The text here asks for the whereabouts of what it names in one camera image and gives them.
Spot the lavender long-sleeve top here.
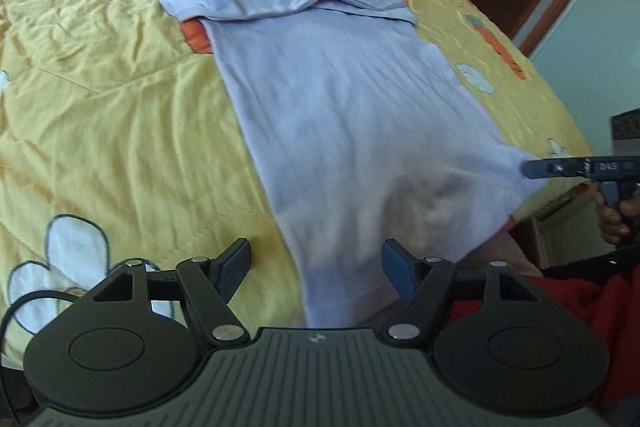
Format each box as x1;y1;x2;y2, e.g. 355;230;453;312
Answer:
158;0;540;329

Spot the person's right hand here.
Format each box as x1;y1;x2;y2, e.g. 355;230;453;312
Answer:
594;190;640;247

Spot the yellow cartoon quilt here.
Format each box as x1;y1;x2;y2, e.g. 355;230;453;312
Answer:
1;0;589;329

